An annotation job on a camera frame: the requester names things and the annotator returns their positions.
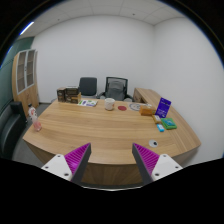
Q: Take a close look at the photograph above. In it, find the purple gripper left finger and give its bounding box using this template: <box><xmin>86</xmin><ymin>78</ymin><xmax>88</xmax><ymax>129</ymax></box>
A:
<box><xmin>41</xmin><ymin>142</ymin><xmax>92</xmax><ymax>185</ymax></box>

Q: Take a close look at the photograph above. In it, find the small blue packet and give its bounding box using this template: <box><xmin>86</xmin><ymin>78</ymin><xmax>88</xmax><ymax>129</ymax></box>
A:
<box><xmin>157</xmin><ymin>124</ymin><xmax>165</xmax><ymax>132</ymax></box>

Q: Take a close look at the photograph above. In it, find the black leather sofa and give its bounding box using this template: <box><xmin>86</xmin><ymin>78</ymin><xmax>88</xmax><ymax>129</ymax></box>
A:
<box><xmin>0</xmin><ymin>101</ymin><xmax>27</xmax><ymax>160</ymax></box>

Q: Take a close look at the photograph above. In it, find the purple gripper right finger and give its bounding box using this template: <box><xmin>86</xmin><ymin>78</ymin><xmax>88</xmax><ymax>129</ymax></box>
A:
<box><xmin>131</xmin><ymin>142</ymin><xmax>184</xmax><ymax>186</ymax></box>

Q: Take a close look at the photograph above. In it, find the purple standing pouch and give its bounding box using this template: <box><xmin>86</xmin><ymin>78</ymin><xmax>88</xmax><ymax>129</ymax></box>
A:
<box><xmin>156</xmin><ymin>98</ymin><xmax>171</xmax><ymax>118</ymax></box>

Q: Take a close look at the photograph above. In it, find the colourful sticker sheet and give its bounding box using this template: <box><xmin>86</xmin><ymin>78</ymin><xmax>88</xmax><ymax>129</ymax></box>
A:
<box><xmin>78</xmin><ymin>100</ymin><xmax>98</xmax><ymax>107</ymax></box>

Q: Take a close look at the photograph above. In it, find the pink drink bottle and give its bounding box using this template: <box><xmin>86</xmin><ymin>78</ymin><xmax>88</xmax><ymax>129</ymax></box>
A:
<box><xmin>28</xmin><ymin>104</ymin><xmax>42</xmax><ymax>131</ymax></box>

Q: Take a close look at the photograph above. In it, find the orange cardboard box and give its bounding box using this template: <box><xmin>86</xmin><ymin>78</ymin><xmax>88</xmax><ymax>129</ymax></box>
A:
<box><xmin>139</xmin><ymin>105</ymin><xmax>156</xmax><ymax>116</ymax></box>

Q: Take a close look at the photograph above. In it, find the wooden glass-door cabinet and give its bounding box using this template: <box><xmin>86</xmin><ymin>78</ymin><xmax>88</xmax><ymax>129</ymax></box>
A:
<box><xmin>12</xmin><ymin>49</ymin><xmax>39</xmax><ymax>115</ymax></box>

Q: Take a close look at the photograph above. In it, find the wooden side desk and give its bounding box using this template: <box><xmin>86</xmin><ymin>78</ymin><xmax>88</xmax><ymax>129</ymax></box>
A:
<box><xmin>133</xmin><ymin>88</ymin><xmax>161</xmax><ymax>107</ymax></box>

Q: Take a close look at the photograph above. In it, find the black office chair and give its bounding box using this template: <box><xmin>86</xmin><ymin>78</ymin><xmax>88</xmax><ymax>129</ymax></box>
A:
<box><xmin>79</xmin><ymin>77</ymin><xmax>97</xmax><ymax>97</ymax></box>

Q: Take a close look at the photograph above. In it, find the red round coaster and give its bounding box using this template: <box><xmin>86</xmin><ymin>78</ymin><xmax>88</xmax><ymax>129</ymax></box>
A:
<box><xmin>118</xmin><ymin>106</ymin><xmax>127</xmax><ymax>111</ymax></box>

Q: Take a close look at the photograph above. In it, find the yellow small packet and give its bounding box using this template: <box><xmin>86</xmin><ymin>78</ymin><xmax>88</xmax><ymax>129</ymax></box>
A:
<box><xmin>152</xmin><ymin>115</ymin><xmax>162</xmax><ymax>124</ymax></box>

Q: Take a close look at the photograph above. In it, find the dark brown box stack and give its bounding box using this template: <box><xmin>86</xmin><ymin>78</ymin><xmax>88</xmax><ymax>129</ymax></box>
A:
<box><xmin>57</xmin><ymin>86</ymin><xmax>81</xmax><ymax>104</ymax></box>

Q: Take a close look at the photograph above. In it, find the green packet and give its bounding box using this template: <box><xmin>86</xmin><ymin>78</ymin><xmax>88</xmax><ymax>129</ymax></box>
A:
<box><xmin>161</xmin><ymin>118</ymin><xmax>177</xmax><ymax>130</ymax></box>

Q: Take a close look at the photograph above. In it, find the desk cable grommet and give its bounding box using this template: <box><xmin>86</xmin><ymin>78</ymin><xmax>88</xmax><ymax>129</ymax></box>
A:
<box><xmin>149</xmin><ymin>140</ymin><xmax>158</xmax><ymax>148</ymax></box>

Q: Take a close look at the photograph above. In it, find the grey mesh office chair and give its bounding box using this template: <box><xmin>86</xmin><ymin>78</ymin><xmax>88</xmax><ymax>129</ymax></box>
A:
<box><xmin>97</xmin><ymin>77</ymin><xmax>133</xmax><ymax>101</ymax></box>

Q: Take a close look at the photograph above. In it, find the white paper cup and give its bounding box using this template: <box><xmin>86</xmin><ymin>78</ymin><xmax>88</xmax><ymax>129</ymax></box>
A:
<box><xmin>104</xmin><ymin>98</ymin><xmax>115</xmax><ymax>111</ymax></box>

